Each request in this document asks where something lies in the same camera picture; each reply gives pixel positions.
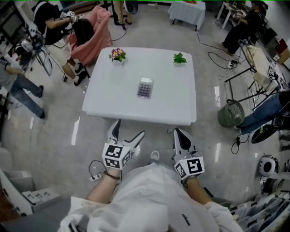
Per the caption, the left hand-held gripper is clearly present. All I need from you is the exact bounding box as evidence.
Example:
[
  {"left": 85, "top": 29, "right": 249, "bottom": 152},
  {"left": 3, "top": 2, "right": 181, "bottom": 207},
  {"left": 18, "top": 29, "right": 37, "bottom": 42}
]
[{"left": 101, "top": 119, "right": 146, "bottom": 170}]

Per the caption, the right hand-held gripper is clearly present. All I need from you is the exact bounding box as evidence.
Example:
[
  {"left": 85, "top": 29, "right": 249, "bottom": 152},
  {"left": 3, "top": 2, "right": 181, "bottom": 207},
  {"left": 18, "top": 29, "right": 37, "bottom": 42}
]
[{"left": 173, "top": 127, "right": 205, "bottom": 181}]

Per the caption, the purple-keyed calculator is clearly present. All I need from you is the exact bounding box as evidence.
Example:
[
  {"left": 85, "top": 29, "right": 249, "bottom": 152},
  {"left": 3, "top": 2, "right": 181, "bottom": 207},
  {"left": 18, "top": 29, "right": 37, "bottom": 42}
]
[{"left": 136, "top": 76, "right": 155, "bottom": 99}]

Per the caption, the person's right forearm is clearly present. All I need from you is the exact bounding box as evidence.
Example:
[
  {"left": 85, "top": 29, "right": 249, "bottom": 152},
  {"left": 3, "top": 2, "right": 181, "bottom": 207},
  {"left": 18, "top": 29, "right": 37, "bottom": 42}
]
[{"left": 182, "top": 178, "right": 214, "bottom": 206}]

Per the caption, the person's left forearm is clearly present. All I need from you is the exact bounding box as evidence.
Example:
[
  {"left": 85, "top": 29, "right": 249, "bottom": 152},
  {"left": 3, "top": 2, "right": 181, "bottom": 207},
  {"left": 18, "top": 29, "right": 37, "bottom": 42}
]
[{"left": 85, "top": 168, "right": 123, "bottom": 205}]

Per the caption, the person's grey sneaker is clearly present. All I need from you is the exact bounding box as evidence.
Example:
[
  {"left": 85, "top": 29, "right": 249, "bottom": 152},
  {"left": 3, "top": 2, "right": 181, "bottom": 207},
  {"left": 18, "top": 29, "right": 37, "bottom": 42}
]
[{"left": 149, "top": 150, "right": 160, "bottom": 165}]

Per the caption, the green mesh basket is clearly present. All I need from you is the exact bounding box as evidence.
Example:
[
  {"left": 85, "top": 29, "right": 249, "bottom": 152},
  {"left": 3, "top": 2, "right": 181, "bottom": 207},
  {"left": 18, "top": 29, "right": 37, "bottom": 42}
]
[{"left": 217, "top": 99, "right": 246, "bottom": 128}]

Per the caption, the person's white shirt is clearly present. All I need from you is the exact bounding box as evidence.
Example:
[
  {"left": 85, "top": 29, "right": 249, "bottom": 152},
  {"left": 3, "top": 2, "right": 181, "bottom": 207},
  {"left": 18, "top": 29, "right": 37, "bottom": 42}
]
[{"left": 60, "top": 162, "right": 245, "bottom": 232}]

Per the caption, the purple flower pot plant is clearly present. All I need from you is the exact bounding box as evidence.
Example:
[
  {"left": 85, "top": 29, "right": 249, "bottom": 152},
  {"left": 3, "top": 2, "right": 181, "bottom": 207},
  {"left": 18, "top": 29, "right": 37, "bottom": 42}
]
[{"left": 108, "top": 47, "right": 127, "bottom": 66}]

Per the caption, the green leafy pot plant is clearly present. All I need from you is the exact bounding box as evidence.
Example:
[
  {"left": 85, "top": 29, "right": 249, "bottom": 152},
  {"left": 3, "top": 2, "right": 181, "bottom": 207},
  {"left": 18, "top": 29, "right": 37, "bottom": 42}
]
[{"left": 173, "top": 52, "right": 188, "bottom": 67}]

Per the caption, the black metal rack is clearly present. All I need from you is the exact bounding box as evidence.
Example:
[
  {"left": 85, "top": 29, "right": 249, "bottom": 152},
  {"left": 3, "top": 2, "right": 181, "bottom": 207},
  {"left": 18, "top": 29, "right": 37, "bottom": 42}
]
[{"left": 224, "top": 39, "right": 282, "bottom": 110}]

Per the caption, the black round stand base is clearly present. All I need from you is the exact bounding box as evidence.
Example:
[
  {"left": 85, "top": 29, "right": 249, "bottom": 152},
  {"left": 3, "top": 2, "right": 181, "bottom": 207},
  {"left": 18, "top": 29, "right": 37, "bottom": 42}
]
[{"left": 251, "top": 124, "right": 290, "bottom": 145}]

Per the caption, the white round device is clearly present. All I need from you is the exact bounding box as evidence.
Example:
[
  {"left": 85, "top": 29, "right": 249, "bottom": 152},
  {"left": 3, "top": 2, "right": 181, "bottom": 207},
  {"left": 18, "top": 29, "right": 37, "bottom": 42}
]
[{"left": 259, "top": 155, "right": 280, "bottom": 176}]

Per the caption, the white storage box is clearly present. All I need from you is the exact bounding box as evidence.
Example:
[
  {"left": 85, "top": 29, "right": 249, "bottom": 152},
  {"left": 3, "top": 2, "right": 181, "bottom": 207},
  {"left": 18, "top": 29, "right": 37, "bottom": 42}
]
[{"left": 0, "top": 167, "right": 64, "bottom": 216}]

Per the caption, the clear plastic storage crate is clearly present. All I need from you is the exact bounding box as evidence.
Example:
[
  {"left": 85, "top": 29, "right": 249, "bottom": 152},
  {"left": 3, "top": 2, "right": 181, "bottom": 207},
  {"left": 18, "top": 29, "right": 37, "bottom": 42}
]
[{"left": 231, "top": 192, "right": 290, "bottom": 232}]

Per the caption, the beige cloth bag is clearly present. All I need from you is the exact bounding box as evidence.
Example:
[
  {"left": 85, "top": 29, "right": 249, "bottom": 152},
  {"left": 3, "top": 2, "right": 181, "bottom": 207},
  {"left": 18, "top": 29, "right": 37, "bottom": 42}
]
[{"left": 246, "top": 44, "right": 280, "bottom": 92}]

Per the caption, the cloth-covered table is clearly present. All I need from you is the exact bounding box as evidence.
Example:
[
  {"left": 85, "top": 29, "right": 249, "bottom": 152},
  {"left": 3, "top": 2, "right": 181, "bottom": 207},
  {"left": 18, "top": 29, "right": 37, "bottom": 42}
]
[{"left": 168, "top": 0, "right": 207, "bottom": 31}]

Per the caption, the white desk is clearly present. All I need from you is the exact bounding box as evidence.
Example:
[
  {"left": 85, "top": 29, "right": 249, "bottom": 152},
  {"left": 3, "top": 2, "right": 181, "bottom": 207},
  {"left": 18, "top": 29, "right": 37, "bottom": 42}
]
[{"left": 216, "top": 1, "right": 248, "bottom": 29}]

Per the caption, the black monitor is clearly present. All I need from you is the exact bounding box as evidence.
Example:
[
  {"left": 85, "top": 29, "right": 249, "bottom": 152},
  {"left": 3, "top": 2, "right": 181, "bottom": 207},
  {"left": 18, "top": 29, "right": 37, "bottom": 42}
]
[{"left": 0, "top": 9, "right": 24, "bottom": 39}]

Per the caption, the dark bead bracelet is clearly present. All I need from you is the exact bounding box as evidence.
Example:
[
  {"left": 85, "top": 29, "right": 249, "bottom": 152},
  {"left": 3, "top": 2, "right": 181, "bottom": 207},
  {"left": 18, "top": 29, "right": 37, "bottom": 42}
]
[{"left": 103, "top": 170, "right": 121, "bottom": 181}]

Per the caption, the black floor cable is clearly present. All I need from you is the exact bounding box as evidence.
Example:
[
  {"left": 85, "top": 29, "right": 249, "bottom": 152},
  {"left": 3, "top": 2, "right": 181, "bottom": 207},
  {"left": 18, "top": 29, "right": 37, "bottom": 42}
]
[
  {"left": 88, "top": 160, "right": 107, "bottom": 179},
  {"left": 208, "top": 51, "right": 239, "bottom": 69}
]

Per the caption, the black power adapter with cable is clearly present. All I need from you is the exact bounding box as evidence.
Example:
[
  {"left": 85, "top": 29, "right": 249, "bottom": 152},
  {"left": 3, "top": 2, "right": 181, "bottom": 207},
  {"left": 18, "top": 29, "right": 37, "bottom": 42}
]
[{"left": 231, "top": 133, "right": 252, "bottom": 155}]

